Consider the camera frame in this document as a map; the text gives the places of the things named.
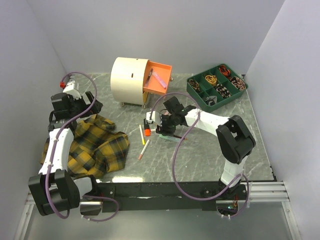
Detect mint green highlighter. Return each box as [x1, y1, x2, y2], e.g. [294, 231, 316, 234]
[159, 134, 181, 143]

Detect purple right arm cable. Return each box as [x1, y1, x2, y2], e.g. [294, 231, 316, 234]
[149, 92, 250, 219]

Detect pink black hair scrunchie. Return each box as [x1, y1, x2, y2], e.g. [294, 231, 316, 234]
[230, 76, 246, 91]

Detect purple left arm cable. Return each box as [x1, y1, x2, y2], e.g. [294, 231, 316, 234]
[45, 72, 120, 222]

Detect yellow marker pen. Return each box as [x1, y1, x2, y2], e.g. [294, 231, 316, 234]
[139, 124, 146, 145]

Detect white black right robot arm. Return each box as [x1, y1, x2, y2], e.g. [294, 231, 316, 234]
[145, 96, 256, 199]

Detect purple blue pen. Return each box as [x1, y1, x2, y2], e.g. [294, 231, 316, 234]
[144, 68, 153, 88]

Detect aluminium rail frame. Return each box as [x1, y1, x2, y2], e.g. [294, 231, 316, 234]
[15, 181, 301, 240]

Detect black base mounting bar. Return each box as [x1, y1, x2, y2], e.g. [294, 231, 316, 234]
[80, 181, 248, 216]

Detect round beige drawer cabinet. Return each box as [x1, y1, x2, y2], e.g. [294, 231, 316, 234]
[110, 57, 172, 107]

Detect grey hair scrunchie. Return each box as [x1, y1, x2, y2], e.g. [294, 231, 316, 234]
[204, 95, 218, 107]

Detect brown black hair scrunchie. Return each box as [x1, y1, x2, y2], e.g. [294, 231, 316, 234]
[188, 79, 201, 93]

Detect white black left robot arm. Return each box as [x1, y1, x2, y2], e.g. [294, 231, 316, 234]
[28, 91, 103, 217]

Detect yellow plaid shirt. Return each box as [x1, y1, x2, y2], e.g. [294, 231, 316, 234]
[39, 114, 130, 179]

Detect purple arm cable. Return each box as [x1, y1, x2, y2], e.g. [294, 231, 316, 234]
[45, 72, 120, 222]
[149, 92, 250, 219]

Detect pink white pen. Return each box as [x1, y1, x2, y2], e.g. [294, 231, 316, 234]
[138, 139, 151, 161]

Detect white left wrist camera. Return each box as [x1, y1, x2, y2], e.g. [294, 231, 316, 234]
[62, 80, 82, 100]

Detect orange black highlighter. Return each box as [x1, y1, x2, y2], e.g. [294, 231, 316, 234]
[143, 118, 151, 137]

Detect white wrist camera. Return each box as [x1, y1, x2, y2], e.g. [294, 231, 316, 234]
[62, 80, 82, 100]
[145, 111, 162, 126]

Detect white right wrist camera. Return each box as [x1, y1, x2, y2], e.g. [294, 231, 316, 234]
[145, 111, 162, 126]

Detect beige black hair scrunchie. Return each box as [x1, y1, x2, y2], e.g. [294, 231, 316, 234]
[215, 83, 231, 99]

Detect lilac highlighter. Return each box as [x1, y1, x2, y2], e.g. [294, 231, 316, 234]
[152, 72, 167, 89]

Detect green compartment organizer tray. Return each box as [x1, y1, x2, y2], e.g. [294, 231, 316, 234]
[186, 63, 249, 113]

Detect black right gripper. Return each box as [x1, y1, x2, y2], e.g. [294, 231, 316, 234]
[156, 113, 178, 138]

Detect orange black hair ties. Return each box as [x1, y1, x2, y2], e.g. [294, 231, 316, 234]
[218, 65, 232, 77]

